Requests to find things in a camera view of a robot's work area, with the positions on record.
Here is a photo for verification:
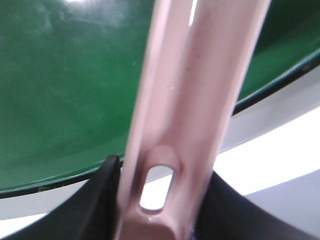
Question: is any white outer conveyor rim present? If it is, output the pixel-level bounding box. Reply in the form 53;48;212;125
0;69;320;221

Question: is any green conveyor belt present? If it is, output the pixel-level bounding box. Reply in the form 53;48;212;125
0;0;320;193

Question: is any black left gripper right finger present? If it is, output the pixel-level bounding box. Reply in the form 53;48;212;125
193;172;317;240

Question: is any pink plastic dustpan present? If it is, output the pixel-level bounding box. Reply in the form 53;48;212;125
114;0;270;240

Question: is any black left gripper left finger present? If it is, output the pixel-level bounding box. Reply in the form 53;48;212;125
6;155;120;240

